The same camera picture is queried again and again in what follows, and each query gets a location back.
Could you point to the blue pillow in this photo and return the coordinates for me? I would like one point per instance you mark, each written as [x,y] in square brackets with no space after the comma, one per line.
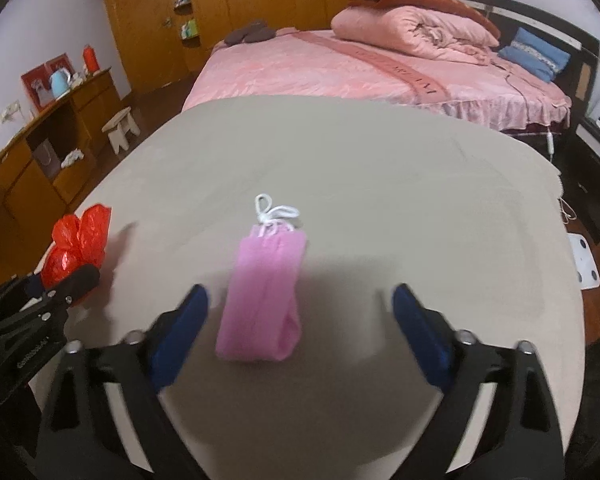
[532,55]

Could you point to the wooden desk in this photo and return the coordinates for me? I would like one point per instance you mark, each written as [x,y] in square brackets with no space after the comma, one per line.
[80,105]

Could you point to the green packet on shelf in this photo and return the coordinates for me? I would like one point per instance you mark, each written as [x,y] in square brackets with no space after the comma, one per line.
[190,30]

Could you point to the grey paper shopping bag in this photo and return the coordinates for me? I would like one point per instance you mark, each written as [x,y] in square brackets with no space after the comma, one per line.
[46,159]

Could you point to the dark nightstand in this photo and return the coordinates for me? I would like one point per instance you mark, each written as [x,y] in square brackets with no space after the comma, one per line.
[597,180]

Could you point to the large red gift box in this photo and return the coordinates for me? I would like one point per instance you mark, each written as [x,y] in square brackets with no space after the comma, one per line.
[36,87]

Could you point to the small white wooden stool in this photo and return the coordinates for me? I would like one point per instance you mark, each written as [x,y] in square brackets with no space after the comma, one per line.
[121,120]

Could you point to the red plastic bag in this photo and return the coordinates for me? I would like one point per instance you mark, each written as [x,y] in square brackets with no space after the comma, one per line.
[77,235]

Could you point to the pink folded duvet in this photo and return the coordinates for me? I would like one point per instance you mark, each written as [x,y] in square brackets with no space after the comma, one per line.
[405,30]

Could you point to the white wall socket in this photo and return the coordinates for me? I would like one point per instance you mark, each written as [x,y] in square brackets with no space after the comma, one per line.
[9,112]

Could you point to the white bathroom scale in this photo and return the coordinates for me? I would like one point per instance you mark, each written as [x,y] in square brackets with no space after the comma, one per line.
[584,260]

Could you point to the small red gift box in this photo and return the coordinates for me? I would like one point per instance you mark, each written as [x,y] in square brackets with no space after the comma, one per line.
[61,62]

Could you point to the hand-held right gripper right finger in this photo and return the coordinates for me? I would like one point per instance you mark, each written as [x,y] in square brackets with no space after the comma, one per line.
[422,340]

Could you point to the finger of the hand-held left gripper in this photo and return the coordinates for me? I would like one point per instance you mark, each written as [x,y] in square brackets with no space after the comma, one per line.
[80,281]
[30,285]

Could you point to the white crumpled cloth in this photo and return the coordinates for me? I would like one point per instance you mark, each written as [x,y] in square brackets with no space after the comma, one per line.
[72,158]

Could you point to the light blue electric kettle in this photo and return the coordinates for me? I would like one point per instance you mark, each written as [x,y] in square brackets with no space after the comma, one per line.
[60,84]

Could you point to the dark grey folded clothes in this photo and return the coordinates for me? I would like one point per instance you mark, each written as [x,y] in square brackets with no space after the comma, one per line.
[252,34]

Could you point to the bed with pink sheet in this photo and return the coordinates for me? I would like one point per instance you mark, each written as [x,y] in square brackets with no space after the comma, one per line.
[305,70]

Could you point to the brown patterned blanket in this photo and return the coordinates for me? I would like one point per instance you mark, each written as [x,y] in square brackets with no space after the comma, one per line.
[430,0]

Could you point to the wooden wardrobe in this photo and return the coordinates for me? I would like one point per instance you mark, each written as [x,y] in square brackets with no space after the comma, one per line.
[255,0]

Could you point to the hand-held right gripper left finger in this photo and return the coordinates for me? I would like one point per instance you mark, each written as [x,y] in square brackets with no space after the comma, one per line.
[177,340]

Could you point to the red thermos flask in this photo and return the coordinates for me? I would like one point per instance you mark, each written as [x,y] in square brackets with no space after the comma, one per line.
[90,59]

